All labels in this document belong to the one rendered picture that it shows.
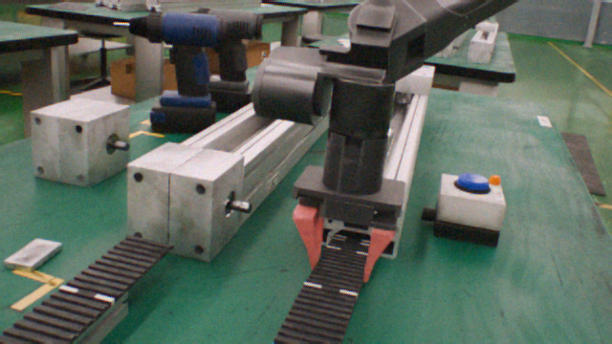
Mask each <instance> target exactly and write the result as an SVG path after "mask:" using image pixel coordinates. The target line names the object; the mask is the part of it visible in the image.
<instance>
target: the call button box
mask: <svg viewBox="0 0 612 344"><path fill-rule="evenodd" d="M457 179H458V176H453V175H448V174H442V175H441V178H440V183H439V188H438V194H437V201H436V205H435V209H433V208H429V207H424V210H423V216H422V219H423V220H427V221H431V222H433V235H434V236H439V237H444V238H449V239H454V240H459V241H464V242H469V243H474V244H478V245H483V246H488V247H497V246H498V241H499V236H500V233H499V230H500V229H501V227H502V223H503V218H504V213H505V209H506V204H505V200H504V197H503V193H502V189H501V185H499V186H495V185H491V184H489V188H488V189H486V190H472V189H468V188H465V187H463V186H461V185H460V184H458V183H457Z"/></svg>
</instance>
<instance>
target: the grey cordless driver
mask: <svg viewBox="0 0 612 344"><path fill-rule="evenodd" d="M185 13H195V14H206V15H216V19H220V18H221V17H224V19H226V40H225V45H222V48H219V45H215V50H214V52H215V53H216V54H218V61H219V72H220V76H211V77H210V83H209V84H208V88H209V93H210V101H214V102H215V103H216V112H221V113H232V114H234V113H235V112H237V111H239V110H240V109H242V108H244V107H246V106H247V105H249V104H251V103H252V91H253V87H252V86H249V85H250V81H249V80H248V79H247V75H246V71H247V70H248V69H249V67H248V58H247V48H246V44H244V43H242V39H248V40H252V39H253V38H254V37H255V39H256V40H259V38H261V37H262V32H263V15H261V13H258V14H254V12H250V11H231V10H221V9H212V11H211V10H210V9H204V8H200V9H198V10H197V11H191V12H185Z"/></svg>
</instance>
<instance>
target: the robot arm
mask: <svg viewBox="0 0 612 344"><path fill-rule="evenodd" d="M517 1H519V0H367V1H365V2H363V3H361V4H359V5H358V6H357V7H356V8H355V9H354V10H353V11H351V13H350V15H349V18H348V27H349V37H350V47H340V46H333V45H325V44H321V45H320V47H319V49H310V48H296V47H277V48H275V49H273V50H272V51H271V53H270V56H269V58H268V59H265V60H264V61H263V62H262V63H261V64H260V66H259V68H258V71H257V72H256V76H255V79H254V83H253V91H252V104H253V109H254V112H255V113H256V114H257V115H258V116H259V117H263V118H273V119H278V120H284V121H289V122H295V123H300V124H306V125H312V126H317V125H318V124H319V122H320V120H321V118H324V117H325V115H326V113H327V111H328V108H329V104H330V99H331V93H332V100H331V109H330V117H329V128H328V135H327V144H326V152H325V161H324V167H320V166H314V165H309V166H307V167H306V168H305V170H304V171H303V172H302V174H301V175H300V176H299V178H298V179H297V180H296V182H295V183H294V187H293V199H294V200H297V199H298V205H297V206H296V208H295V211H294V212H293V219H294V221H295V225H296V227H297V229H298V231H299V233H300V236H301V238H302V240H303V242H304V244H305V246H306V248H307V251H308V255H309V260H310V264H311V269H314V266H315V265H316V264H317V262H318V259H319V255H320V250H321V242H322V234H323V226H324V219H328V220H339V221H344V222H348V223H354V224H359V225H363V226H372V227H373V228H372V233H371V238H370V243H369V248H368V252H367V258H366V263H365V268H364V273H363V282H366V281H367V279H368V277H369V274H370V271H371V270H372V268H373V266H374V263H375V262H376V260H377V259H378V257H379V256H380V255H381V253H382V252H383V250H384V249H385V248H386V246H387V245H388V244H389V242H390V241H391V240H392V238H393V237H394V235H395V230H396V225H397V221H398V218H399V217H401V213H402V207H403V201H404V193H405V186H406V183H405V182H403V181H398V180H392V179H387V178H383V167H384V160H385V153H386V146H387V141H388V134H389V127H390V120H391V114H392V107H393V100H394V94H395V87H396V81H398V80H400V79H401V78H403V77H405V76H407V75H411V74H412V73H414V72H416V71H418V70H419V69H421V68H423V67H424V61H426V60H428V59H429V58H430V57H432V56H434V55H436V54H437V53H439V52H440V51H442V50H443V49H444V48H446V47H447V46H448V45H449V44H450V43H451V42H452V41H453V40H454V39H455V38H457V37H458V36H460V35H461V34H463V33H464V32H466V31H468V30H469V29H472V28H474V27H475V26H476V25H478V24H480V23H482V22H483V21H485V20H487V19H489V18H490V17H492V16H494V15H496V14H497V13H499V12H501V11H503V10H505V9H506V8H508V7H509V6H510V5H512V4H514V3H515V2H517ZM332 84H333V92H332ZM374 212H377V213H376V214H374Z"/></svg>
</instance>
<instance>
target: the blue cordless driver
mask: <svg viewBox="0 0 612 344"><path fill-rule="evenodd" d="M114 27H121V28H129V33H130V34H132V35H135V36H141V37H144V38H147V39H148V40H149V41H150V43H163V42H164V41H165V44H166V45H172V48H169V49H168V53H169V60H170V64H171V65H174V66H175V75H176V82H177V90H178V91H172V90H164V91H163V93H162V95H161V97H160V98H157V99H156V101H155V103H154V105H153V107H152V109H151V112H150V122H151V129H152V131H153V132H157V133H180V134H200V133H202V132H203V131H205V130H207V129H208V128H209V127H210V126H212V125H214V124H215V118H216V103H215V102H214V101H210V93H209V88H208V84H209V83H210V71H209V64H208V53H206V52H203V48H215V45H219V48H222V45H225V40H226V19H224V17H221V18H220V19H216V15H206V14H195V13H182V12H172V11H167V12H166V15H164V14H163V13H162V12H161V11H151V12H150V13H149V14H148V15H142V16H136V17H131V19H130V21H129V24H125V23H114Z"/></svg>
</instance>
